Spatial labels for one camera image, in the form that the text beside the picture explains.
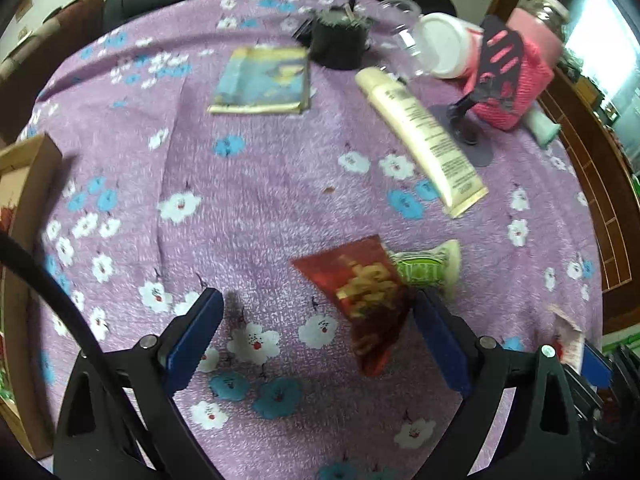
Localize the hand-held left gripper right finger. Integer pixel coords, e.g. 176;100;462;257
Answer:
412;287;586;480

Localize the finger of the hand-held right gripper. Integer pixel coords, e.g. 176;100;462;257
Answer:
581;341;614;391

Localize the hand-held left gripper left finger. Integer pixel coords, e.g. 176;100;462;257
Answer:
52;287;225;480

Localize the white red snack packet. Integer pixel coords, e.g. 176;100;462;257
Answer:
547;304;585;375

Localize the shallow cardboard box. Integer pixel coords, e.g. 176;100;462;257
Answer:
0;134;63;461

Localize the small green snack packet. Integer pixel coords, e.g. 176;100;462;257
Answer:
389;240;462;298

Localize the purple floral tablecloth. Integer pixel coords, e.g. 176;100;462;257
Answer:
15;0;606;480

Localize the brown wooden furniture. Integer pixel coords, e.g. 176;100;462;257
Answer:
537;70;640;293

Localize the cream tube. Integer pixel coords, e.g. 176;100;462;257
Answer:
355;66;489;219

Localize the small white bottle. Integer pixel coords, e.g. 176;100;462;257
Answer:
524;109;560;150

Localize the yellow blue booklet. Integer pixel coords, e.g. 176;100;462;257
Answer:
207;46;312;115

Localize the black slotted spatula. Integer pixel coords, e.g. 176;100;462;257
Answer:
446;15;527;147

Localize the jar with pink knitted cover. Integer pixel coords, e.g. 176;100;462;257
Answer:
462;0;572;132

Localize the white plastic jar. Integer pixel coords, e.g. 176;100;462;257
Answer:
417;12;483;80

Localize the clear glass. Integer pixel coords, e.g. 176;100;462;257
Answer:
379;0;426;58

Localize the black round container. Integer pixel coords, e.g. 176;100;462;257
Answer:
295;0;375;70

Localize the brown armchair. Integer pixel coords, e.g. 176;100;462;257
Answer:
0;0;105;143

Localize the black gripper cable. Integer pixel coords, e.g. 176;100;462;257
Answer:
0;232;168;480

